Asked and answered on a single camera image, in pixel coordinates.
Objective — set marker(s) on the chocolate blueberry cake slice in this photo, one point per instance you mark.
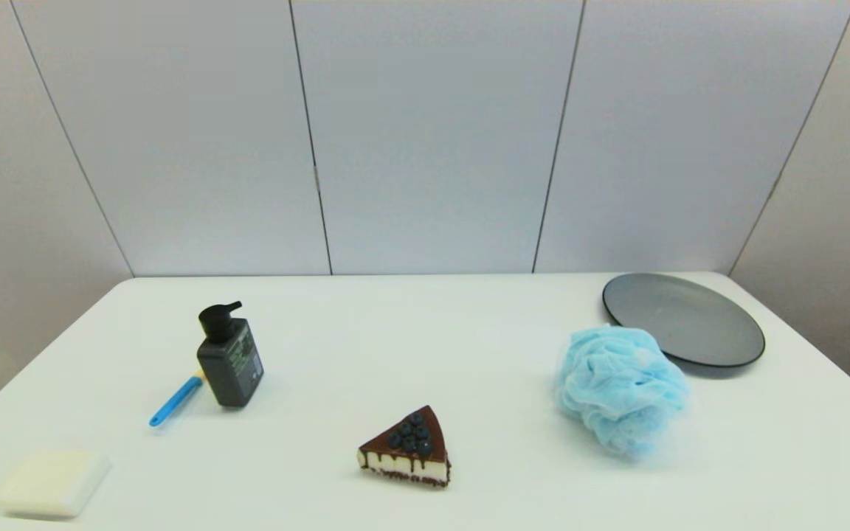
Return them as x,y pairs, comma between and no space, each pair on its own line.
410,450

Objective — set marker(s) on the dark grey pump bottle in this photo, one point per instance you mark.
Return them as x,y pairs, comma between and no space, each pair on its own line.
232,365

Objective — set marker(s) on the dark grey round plate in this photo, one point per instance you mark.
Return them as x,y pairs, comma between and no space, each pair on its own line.
683,321

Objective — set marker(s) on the white soap bar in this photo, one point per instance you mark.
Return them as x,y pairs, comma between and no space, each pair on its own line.
52,483

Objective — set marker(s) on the light blue mesh bath loofah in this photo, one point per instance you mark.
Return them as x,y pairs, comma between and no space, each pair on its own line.
620,387

